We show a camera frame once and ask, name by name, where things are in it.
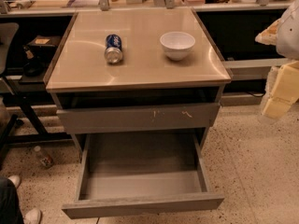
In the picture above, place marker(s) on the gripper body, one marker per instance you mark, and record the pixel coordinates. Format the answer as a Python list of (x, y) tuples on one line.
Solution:
[(289, 36)]

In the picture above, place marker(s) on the grey drawer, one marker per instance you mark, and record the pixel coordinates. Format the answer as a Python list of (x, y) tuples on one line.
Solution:
[(138, 118), (128, 174)]

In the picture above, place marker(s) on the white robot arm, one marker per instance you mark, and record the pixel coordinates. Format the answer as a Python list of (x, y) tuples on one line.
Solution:
[(284, 33)]

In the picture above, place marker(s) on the grey drawer cabinet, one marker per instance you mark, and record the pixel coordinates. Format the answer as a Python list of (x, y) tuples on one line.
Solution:
[(82, 77)]

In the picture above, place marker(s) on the grey top drawer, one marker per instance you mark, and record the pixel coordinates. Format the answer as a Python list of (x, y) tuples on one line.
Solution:
[(138, 118)]

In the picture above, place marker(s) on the white bowl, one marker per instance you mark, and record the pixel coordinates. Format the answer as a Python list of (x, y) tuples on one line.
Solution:
[(177, 45)]

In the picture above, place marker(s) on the blue soda can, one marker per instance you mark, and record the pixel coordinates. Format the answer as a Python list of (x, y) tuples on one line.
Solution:
[(113, 52)]

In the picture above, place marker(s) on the black box with label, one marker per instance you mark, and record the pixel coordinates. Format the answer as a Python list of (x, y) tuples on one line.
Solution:
[(44, 46)]

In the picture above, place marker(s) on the plastic bottle on floor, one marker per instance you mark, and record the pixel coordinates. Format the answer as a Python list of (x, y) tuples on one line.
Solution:
[(43, 156)]

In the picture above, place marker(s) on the white shoe lower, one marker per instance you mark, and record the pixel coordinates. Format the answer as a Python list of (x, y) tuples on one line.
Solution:
[(33, 216)]

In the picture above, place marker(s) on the white shoe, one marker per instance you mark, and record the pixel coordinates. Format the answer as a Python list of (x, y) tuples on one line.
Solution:
[(16, 180), (33, 216)]

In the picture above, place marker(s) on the white shoe upper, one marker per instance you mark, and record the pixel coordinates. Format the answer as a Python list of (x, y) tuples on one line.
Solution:
[(16, 180)]

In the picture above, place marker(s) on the dark trouser leg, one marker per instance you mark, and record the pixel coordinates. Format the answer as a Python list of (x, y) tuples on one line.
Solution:
[(10, 212)]

